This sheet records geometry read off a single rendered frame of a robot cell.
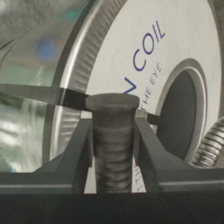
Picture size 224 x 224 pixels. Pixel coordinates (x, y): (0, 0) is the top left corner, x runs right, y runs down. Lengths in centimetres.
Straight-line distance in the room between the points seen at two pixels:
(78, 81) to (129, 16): 20
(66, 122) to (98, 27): 19
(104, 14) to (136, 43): 11
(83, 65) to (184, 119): 82
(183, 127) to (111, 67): 76
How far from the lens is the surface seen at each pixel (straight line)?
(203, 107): 99
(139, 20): 46
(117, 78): 38
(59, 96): 30
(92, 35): 34
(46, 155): 33
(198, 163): 18
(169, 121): 108
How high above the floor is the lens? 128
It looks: 30 degrees down
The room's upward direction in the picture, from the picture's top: 135 degrees counter-clockwise
